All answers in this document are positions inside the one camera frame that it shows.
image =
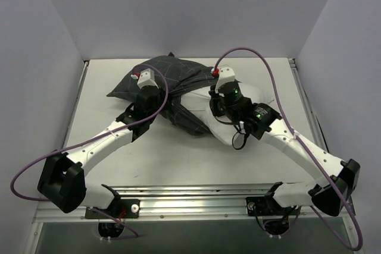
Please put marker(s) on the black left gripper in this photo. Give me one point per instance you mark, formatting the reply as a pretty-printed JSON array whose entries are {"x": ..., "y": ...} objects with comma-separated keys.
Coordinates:
[{"x": 149, "y": 92}]

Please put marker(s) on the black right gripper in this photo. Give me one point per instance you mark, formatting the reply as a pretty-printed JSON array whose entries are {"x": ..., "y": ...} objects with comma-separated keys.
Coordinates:
[{"x": 213, "y": 92}]

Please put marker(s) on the white pillow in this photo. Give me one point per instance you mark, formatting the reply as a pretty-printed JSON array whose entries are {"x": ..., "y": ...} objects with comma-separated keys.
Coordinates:
[{"x": 198, "y": 103}]

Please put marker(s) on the dark grey checked pillowcase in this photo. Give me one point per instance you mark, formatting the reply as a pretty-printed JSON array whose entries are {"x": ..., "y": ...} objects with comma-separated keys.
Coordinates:
[{"x": 182, "y": 76}]

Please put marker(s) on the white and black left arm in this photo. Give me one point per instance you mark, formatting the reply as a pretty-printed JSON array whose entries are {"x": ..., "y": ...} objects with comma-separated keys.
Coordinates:
[{"x": 125, "y": 129}]

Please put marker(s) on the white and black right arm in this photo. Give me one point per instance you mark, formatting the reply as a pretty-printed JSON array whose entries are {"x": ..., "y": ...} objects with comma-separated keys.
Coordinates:
[{"x": 333, "y": 179}]

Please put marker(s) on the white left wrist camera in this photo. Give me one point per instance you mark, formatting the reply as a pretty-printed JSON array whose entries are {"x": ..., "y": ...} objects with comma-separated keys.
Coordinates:
[{"x": 145, "y": 78}]

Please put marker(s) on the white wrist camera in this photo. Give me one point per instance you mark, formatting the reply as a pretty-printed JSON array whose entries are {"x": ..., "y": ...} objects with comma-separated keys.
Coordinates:
[
  {"x": 223, "y": 74},
  {"x": 145, "y": 78}
]

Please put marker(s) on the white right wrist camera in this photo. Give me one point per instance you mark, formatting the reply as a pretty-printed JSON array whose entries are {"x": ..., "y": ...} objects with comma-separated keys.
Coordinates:
[{"x": 223, "y": 74}]

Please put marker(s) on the aluminium front frame rail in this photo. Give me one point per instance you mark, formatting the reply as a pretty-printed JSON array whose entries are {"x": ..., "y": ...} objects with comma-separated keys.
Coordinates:
[{"x": 192, "y": 203}]

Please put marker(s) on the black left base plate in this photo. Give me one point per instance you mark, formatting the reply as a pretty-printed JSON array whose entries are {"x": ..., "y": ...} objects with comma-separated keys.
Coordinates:
[{"x": 124, "y": 208}]

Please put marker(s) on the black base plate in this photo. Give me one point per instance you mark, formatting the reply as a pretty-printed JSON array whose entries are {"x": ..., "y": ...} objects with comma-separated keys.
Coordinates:
[
  {"x": 257, "y": 205},
  {"x": 124, "y": 208}
]

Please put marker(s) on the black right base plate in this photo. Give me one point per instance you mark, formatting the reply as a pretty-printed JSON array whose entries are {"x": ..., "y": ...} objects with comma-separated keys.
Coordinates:
[{"x": 257, "y": 205}]

